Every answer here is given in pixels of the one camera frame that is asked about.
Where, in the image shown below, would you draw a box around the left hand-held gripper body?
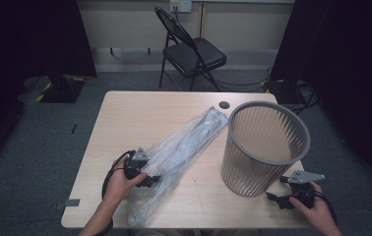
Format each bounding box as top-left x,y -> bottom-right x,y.
123,147 -> 151,181

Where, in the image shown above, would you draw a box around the translucent ribbed waste bin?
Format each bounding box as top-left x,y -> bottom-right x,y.
219,100 -> 312,199

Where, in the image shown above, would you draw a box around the grey tape strip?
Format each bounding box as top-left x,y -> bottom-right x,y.
55,198 -> 81,209

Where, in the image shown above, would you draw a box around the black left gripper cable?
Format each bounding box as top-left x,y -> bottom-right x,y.
100,149 -> 137,202

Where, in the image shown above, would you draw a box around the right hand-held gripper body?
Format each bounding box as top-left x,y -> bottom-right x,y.
286,169 -> 326,209

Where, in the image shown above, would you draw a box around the person's right hand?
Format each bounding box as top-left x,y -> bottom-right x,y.
288,181 -> 337,231

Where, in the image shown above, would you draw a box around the black folding chair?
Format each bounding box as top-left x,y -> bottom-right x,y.
154,6 -> 228,93

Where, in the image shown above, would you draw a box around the black floor cables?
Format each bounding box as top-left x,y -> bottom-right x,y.
213,66 -> 320,116

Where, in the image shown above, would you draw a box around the black stand base yellow tape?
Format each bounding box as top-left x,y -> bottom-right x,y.
35,73 -> 87,104

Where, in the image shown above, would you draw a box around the white wall socket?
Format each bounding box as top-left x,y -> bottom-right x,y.
169,0 -> 193,14

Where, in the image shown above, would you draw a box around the clear plastic bag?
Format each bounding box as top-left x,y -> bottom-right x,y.
126,105 -> 230,229

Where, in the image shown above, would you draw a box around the dark curtain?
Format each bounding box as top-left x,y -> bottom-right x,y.
269,0 -> 372,192
0,0 -> 98,172

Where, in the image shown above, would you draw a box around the person's left hand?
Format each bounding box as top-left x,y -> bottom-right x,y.
102,155 -> 150,207

